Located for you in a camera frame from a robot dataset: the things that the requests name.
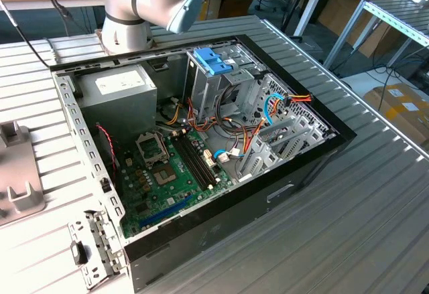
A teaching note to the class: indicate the grey metal disk bay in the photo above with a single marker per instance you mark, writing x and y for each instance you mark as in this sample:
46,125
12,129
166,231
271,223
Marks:
268,153

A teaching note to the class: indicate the white board connector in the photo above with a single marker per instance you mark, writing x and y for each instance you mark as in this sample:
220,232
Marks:
208,159

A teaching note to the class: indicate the black RAM slot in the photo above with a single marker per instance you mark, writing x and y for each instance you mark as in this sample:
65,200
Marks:
193,163
201,162

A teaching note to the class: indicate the grey metal drive cage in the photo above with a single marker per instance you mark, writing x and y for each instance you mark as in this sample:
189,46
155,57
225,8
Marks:
204,93

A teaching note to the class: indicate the CPU socket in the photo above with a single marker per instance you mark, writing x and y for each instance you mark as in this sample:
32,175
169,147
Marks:
164,175

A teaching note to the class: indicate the blue plastic drive latch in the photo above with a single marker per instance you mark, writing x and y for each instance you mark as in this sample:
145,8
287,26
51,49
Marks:
207,60

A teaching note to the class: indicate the green motherboard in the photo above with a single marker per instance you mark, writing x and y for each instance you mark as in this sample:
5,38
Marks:
167,192

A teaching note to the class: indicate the black open PC case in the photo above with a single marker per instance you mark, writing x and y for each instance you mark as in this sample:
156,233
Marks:
234,213

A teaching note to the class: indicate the blue expansion slot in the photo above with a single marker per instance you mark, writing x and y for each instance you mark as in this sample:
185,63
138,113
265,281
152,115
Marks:
164,213

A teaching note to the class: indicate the grey power supply unit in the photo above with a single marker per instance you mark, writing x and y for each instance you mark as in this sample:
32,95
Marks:
117,99

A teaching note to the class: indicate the black case fan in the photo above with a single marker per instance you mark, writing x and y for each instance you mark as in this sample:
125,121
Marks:
104,150

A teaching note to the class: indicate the black tripod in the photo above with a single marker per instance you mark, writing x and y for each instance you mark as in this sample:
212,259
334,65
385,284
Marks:
295,6

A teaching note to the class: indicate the cardboard boxes with labels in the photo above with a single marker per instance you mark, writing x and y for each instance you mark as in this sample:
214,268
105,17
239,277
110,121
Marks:
395,113

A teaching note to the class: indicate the grey parts rack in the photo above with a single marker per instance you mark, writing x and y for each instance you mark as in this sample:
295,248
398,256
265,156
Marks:
16,170

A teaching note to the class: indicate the slatted metal side table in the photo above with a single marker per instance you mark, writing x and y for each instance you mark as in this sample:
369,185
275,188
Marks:
395,9

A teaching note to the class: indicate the grey metal card retainer bracket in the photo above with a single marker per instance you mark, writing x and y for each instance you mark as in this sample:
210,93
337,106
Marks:
100,240

